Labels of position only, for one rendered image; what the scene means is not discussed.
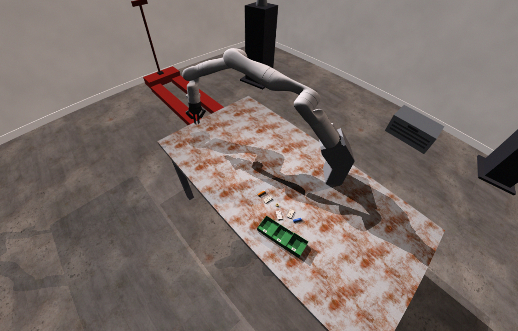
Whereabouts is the green rack of three bins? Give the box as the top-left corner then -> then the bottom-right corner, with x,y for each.
257,216 -> 308,258

